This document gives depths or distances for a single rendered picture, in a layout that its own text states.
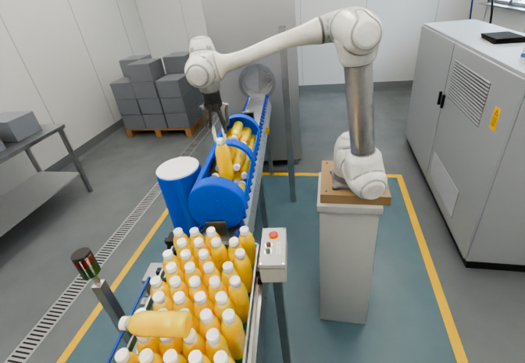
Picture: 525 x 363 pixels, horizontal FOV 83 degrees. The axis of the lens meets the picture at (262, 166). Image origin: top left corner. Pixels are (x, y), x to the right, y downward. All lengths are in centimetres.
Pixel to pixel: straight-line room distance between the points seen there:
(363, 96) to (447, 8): 534
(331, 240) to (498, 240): 134
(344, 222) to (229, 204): 62
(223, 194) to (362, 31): 87
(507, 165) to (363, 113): 128
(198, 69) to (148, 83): 399
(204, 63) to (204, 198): 66
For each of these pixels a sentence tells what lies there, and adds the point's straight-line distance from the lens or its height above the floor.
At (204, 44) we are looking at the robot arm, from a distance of 123.
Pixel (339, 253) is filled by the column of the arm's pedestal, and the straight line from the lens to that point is 180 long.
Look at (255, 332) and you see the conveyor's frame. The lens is 126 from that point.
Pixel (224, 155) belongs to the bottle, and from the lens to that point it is 139.
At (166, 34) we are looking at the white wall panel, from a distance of 700.
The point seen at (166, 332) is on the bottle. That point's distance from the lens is 102.
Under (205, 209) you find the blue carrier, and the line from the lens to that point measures 149.
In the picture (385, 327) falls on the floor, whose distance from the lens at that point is 236.
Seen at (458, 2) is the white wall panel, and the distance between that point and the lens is 650.
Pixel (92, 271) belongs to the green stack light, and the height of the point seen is 119.
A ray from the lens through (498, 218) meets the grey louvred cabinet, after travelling 255.
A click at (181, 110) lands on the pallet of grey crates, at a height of 45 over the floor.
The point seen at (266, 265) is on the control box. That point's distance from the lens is 117.
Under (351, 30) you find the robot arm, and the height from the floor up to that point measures 184.
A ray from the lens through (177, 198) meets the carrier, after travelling 199.
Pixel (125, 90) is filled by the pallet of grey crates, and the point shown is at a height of 81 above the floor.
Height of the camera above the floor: 198
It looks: 31 degrees down
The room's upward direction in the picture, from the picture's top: 7 degrees counter-clockwise
